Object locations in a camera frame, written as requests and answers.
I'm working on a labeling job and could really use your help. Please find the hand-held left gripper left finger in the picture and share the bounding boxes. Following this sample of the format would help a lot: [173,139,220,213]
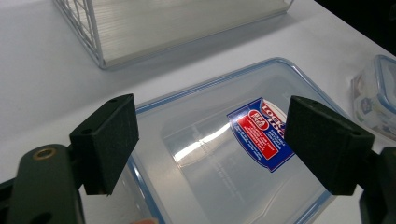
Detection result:
[68,92,140,196]

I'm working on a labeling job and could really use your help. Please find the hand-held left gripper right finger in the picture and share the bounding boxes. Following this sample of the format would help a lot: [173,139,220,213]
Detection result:
[283,95,375,196]

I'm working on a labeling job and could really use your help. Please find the small clear blue-rimmed food container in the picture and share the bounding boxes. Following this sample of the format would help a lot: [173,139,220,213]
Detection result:
[350,54,396,142]

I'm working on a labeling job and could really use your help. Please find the large clear blue-rimmed food container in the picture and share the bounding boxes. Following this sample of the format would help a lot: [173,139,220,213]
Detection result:
[118,57,350,224]

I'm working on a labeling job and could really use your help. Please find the white wire shelf rack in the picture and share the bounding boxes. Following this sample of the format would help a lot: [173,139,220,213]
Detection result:
[52,0,295,70]

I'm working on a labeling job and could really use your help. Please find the white table mat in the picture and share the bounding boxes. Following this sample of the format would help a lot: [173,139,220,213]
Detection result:
[0,0,396,224]

